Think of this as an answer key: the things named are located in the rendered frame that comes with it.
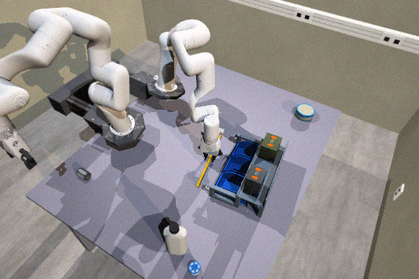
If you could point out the blue open bin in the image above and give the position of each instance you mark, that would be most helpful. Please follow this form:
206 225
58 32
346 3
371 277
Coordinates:
238 165
232 182
245 149

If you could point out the white bottle with black cap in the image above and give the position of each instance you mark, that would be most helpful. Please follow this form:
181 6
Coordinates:
176 239

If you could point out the grey metal rack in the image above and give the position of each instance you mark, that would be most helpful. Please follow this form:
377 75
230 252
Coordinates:
252 202

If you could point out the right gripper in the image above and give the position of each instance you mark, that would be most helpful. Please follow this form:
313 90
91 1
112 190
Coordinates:
15 146

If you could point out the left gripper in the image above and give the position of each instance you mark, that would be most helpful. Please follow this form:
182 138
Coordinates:
210 148

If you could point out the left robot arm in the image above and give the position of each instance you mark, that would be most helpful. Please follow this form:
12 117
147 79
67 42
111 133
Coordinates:
189 35

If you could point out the round blue and cream tin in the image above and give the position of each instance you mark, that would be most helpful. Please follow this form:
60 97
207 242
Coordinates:
304 112

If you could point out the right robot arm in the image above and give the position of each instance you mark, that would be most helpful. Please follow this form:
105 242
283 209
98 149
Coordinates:
51 34

